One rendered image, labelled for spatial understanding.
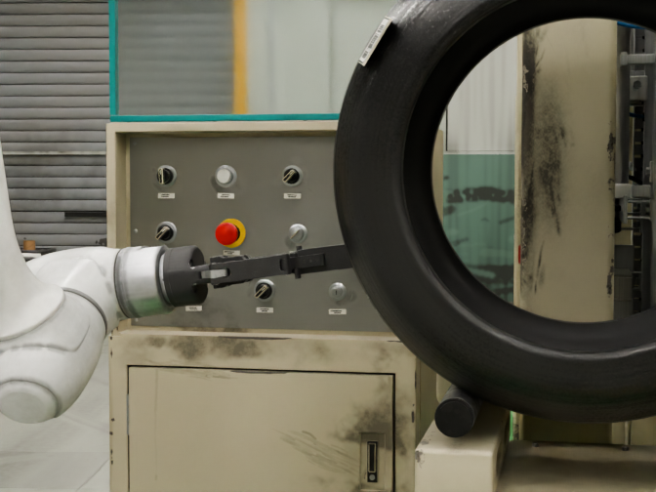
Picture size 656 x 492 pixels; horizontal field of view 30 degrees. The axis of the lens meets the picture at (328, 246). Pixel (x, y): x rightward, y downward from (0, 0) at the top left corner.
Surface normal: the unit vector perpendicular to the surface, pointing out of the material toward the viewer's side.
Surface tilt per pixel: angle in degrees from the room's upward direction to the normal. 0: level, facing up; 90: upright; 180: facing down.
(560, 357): 101
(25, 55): 90
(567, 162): 90
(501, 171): 90
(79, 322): 68
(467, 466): 90
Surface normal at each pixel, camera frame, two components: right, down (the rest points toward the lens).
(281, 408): -0.20, 0.05
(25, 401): -0.06, 0.64
